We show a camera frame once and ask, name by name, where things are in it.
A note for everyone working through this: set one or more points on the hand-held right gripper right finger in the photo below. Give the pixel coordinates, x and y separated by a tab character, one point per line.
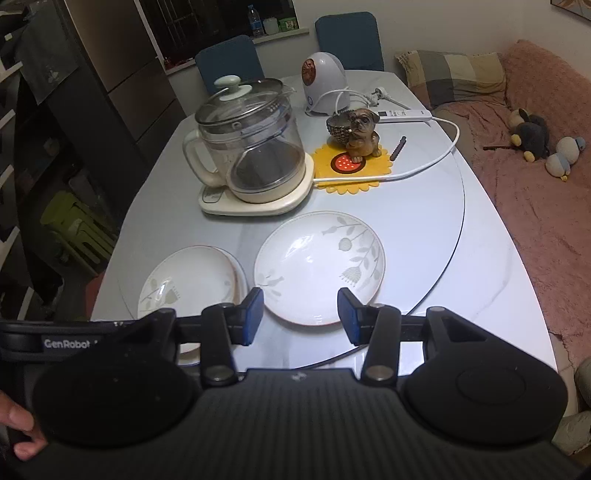
347	319

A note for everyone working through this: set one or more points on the dark ridged stick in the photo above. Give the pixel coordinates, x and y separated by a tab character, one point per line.
398	148

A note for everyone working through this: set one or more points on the dark refrigerator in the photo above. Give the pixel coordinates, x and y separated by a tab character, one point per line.
134	69

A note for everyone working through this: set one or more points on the wall picture frame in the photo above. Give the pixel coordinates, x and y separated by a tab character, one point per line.
572	8

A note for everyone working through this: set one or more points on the white wall shelf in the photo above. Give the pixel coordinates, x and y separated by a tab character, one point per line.
7	175

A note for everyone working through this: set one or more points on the person's left hand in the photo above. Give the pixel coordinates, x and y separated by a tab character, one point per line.
18	417

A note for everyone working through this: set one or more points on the brown dog figurine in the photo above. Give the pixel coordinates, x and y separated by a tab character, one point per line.
362	134

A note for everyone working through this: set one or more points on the green plastic stools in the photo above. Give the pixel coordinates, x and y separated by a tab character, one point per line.
76	230

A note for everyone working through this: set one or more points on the glass electric kettle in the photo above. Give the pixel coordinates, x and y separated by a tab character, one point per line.
258	138

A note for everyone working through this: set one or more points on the blue white penguin plush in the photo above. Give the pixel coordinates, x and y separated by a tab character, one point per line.
564	159

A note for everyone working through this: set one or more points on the white power strip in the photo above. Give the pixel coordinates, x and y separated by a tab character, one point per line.
406	116

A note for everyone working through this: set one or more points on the white floral plate brown rim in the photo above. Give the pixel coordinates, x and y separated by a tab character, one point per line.
184	281

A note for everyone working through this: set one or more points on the plaid pillow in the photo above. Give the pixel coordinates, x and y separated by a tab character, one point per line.
448	74

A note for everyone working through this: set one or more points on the white jar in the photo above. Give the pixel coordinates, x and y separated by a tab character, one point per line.
270	26

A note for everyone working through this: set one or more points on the white rounded table appliance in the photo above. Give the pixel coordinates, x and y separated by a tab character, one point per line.
328	76

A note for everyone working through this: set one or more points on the cream kettle base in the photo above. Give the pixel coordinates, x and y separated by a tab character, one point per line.
217	206

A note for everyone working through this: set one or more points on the blue chair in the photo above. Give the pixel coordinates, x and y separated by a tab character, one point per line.
226	60
346	37

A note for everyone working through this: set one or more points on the clear water bottle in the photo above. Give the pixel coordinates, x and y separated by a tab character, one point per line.
255	23

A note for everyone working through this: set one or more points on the red stool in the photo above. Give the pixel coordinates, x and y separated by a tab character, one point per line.
94	295

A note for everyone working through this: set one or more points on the yellow sunflower mat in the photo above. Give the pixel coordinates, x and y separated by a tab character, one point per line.
323	171

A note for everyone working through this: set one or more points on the green box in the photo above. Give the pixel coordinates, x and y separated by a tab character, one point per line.
287	23

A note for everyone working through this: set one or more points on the dark mouse plush toy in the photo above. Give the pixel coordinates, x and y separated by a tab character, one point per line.
528	134

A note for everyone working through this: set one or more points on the pink fluffy blanket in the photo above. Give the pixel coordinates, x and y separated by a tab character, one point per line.
531	217

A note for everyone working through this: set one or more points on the dark hanging cloth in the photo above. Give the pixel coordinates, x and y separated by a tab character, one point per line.
46	55

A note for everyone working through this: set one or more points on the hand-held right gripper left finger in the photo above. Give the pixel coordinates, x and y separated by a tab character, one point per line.
252	318

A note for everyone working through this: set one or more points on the large white floral plate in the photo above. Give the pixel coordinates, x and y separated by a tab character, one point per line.
314	272

